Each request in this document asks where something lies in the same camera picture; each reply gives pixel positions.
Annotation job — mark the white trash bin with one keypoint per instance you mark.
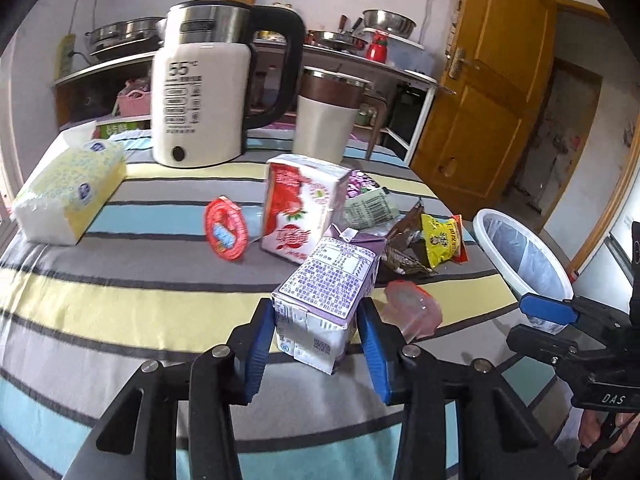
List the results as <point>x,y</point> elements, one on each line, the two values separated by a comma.
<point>486,230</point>

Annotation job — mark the purple drink carton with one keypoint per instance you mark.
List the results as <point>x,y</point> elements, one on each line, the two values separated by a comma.
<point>325,280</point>

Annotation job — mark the steel mixing bowl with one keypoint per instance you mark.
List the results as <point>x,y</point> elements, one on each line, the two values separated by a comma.
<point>387,22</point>

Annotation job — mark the pink plastic basket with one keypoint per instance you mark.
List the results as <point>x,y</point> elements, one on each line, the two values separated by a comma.
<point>134,102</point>

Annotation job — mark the silver refrigerator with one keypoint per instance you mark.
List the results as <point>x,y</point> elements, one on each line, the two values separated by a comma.
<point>620,237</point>

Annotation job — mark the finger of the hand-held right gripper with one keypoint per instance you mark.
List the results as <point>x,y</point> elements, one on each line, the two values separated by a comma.
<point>545,347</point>
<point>545,310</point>

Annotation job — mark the electric griddle pan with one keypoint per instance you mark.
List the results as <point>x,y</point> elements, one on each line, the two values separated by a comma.
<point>122,35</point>

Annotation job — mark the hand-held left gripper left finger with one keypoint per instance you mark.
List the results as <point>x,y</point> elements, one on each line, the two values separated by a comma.
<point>257,355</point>

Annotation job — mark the red round foil lid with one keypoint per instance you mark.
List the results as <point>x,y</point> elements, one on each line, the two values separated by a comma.
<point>226,230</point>

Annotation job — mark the yellow tissue pack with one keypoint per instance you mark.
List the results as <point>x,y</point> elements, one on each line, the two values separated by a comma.
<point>70,185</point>

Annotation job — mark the purple snack wrapper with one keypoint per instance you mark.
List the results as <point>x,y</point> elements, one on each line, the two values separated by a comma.
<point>361,184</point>

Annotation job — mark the person's right hand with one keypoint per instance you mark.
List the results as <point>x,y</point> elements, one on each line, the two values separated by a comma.
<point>592,430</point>

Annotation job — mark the steel pan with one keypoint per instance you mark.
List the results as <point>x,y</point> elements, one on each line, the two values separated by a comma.
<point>335,39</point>

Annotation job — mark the red plastic container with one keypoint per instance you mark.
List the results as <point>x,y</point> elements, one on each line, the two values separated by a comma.
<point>377,49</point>

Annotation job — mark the pink plastic jelly cup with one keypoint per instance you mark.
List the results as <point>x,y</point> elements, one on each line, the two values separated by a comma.
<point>410,310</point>

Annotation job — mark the cream brown tumbler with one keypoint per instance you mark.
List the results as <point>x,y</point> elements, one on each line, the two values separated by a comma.
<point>320,120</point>

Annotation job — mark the clear bin liner bag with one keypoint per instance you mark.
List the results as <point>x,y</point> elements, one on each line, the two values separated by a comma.
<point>530,260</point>

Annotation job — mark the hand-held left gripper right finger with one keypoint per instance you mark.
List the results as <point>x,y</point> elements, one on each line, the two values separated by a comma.
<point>375,355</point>

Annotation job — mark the yellow snack packet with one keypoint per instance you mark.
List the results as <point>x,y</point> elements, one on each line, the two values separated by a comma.
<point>440,240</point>

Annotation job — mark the clear plastic storage container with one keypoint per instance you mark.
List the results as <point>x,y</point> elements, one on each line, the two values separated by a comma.
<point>407,55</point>

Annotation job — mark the green cardboard box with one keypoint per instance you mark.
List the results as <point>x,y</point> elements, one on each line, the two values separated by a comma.
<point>122,128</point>

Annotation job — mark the brown foil wrapper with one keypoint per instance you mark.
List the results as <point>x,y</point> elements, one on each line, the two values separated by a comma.
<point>400,255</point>

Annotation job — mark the wooden door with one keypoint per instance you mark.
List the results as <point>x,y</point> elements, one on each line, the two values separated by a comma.
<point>490,85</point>

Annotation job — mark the grey green wrapper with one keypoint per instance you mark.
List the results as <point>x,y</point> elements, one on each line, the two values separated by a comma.
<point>370,210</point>

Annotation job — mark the cream electric kettle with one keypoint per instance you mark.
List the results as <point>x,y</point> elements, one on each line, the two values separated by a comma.
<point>200,85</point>

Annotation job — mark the red white milk carton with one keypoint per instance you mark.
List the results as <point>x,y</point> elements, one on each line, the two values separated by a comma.
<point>295,210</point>

